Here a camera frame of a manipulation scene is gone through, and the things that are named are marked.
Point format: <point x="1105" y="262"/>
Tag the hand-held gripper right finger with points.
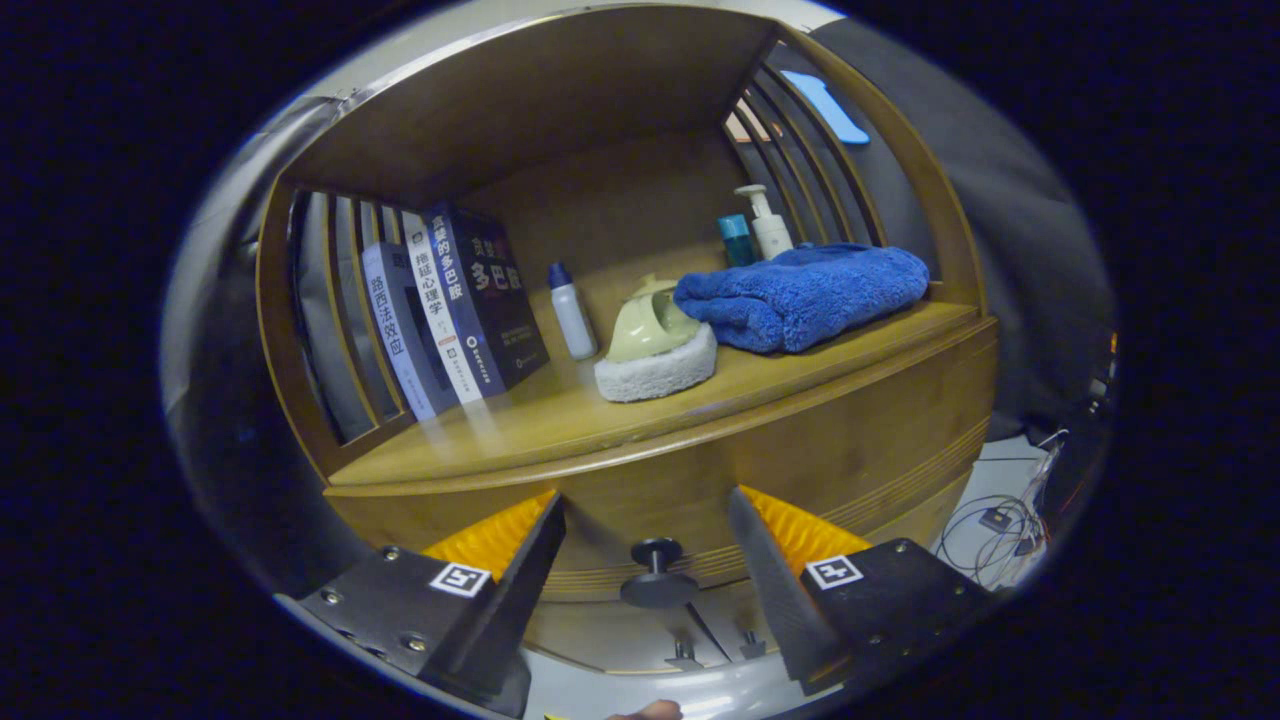
<point x="770" y="590"/>

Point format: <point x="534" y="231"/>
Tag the wooden countertop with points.
<point x="560" y="420"/>

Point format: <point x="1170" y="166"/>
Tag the dark navy book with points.
<point x="495" y="300"/>

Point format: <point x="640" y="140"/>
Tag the light blue book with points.
<point x="395" y="330"/>

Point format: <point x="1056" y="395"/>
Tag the white book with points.
<point x="440" y="310"/>

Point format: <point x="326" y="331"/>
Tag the folded blue towel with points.
<point x="800" y="295"/>

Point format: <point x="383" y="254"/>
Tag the white bottle with blue cap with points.
<point x="573" y="315"/>

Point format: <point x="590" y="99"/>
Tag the teal bottle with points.
<point x="738" y="245"/>

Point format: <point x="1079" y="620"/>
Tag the green scrub brush white pad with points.
<point x="650" y="335"/>

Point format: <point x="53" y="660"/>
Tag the wooden drawer with black knob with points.
<point x="850" y="440"/>

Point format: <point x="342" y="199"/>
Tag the wooden cabinet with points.
<point x="560" y="100"/>

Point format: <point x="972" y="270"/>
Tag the white pump bottle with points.
<point x="770" y="235"/>

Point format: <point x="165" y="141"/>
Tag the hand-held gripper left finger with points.
<point x="520" y="600"/>

